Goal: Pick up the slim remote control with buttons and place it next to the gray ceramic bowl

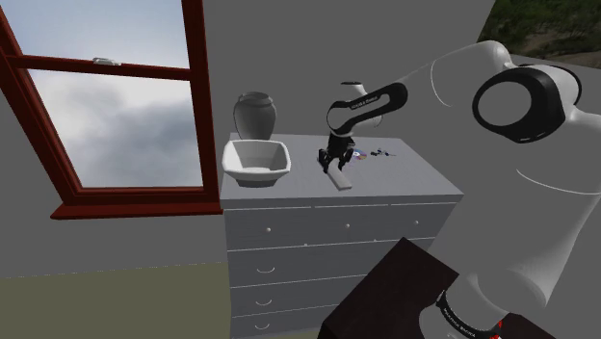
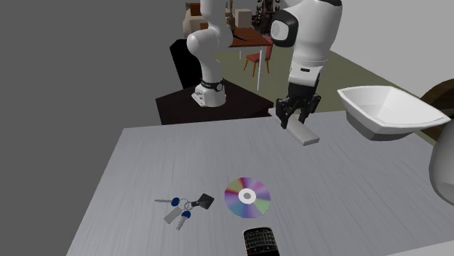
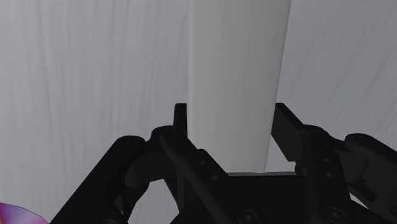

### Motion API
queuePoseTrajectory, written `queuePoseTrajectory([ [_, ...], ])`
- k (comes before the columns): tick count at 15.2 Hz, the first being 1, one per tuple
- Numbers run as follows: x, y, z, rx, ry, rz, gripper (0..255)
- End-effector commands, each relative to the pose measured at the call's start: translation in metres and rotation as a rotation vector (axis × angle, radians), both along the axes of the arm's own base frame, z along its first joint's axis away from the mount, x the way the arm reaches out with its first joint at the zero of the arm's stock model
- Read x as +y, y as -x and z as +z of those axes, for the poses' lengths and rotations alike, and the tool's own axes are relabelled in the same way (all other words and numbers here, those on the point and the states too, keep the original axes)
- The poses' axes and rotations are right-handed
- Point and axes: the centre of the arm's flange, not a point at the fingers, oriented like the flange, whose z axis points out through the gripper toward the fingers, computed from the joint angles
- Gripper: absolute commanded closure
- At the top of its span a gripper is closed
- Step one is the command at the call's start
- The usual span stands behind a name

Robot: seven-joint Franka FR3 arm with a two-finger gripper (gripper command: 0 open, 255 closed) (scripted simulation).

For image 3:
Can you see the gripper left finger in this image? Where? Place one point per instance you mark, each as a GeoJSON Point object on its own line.
{"type": "Point", "coordinates": [161, 161]}

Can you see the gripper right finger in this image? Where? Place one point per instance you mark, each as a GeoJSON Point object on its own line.
{"type": "Point", "coordinates": [325, 167]}

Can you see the white cylinder cup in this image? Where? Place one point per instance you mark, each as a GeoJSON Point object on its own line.
{"type": "Point", "coordinates": [232, 86]}

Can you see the pink purple disc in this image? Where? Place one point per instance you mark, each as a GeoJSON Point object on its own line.
{"type": "Point", "coordinates": [17, 215]}

